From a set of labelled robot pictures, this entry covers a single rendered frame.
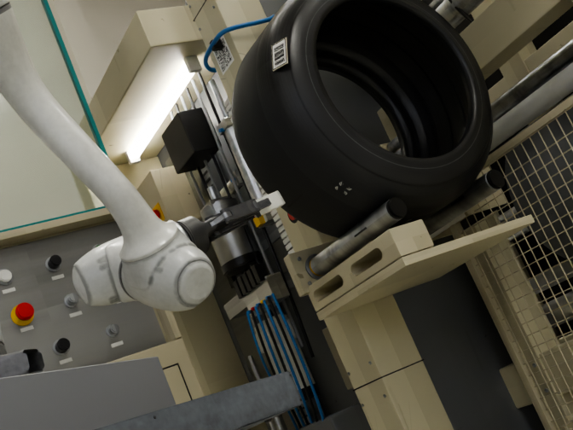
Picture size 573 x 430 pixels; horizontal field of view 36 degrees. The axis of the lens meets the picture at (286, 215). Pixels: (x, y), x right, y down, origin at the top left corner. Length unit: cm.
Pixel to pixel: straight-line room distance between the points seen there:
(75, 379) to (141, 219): 57
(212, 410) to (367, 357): 124
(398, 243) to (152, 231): 53
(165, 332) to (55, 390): 141
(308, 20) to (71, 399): 118
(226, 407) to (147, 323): 138
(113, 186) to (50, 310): 84
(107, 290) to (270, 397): 63
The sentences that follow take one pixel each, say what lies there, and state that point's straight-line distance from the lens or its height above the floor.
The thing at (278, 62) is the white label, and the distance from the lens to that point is 178.
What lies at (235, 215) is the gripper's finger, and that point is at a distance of 163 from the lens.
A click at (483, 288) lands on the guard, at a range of 231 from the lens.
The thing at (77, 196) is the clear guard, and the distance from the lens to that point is 228.
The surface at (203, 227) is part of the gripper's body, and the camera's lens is 161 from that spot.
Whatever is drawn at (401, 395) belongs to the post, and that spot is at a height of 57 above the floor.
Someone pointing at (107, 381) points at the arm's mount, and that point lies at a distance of 89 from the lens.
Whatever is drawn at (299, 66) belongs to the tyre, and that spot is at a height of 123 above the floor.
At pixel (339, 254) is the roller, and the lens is 190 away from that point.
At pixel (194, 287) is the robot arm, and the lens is 137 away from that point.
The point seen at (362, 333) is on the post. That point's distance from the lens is 206.
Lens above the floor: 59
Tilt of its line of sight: 13 degrees up
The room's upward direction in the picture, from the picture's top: 23 degrees counter-clockwise
